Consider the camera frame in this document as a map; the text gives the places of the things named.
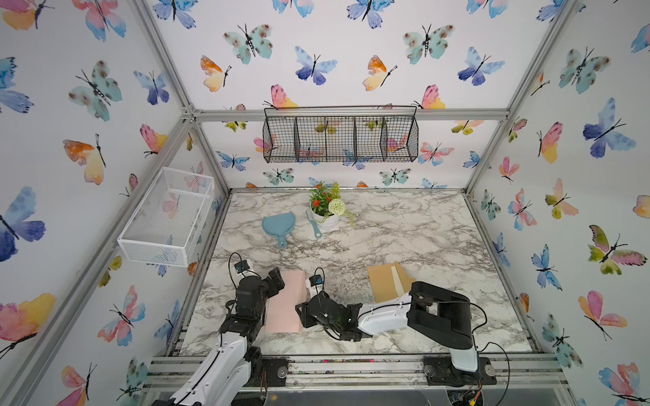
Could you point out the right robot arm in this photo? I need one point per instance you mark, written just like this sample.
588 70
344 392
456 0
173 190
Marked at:
436 313

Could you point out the brown kraft envelope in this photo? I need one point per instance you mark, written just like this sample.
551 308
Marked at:
382 282

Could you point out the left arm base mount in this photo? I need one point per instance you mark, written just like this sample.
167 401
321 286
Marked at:
268 372

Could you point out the potted artificial flower plant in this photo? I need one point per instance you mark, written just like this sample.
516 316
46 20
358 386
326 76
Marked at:
327 208

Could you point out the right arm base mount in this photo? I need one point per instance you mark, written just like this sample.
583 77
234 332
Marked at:
439 371

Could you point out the white letter paper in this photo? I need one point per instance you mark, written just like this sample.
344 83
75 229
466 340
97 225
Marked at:
398 285

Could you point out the blue hand brush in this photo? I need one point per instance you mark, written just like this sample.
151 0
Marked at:
316 230

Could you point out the white mesh wall basket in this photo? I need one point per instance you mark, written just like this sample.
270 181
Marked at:
165 226

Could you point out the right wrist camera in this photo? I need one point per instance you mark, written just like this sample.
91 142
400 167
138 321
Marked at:
316 281

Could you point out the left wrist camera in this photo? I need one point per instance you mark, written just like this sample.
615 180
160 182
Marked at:
242 267

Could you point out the black wire wall basket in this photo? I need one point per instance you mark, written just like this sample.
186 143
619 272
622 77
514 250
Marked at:
348 135

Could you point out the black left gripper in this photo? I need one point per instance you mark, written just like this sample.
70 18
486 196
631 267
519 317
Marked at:
269 283

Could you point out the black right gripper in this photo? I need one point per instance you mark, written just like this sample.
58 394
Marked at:
310 312

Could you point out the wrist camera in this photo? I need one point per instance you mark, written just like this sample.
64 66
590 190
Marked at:
316 281
242 267

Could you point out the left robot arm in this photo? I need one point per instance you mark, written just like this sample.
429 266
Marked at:
233 373

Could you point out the blue dustpan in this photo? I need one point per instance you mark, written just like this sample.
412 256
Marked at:
279 227

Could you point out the pink envelope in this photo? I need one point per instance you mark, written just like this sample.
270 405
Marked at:
281 314

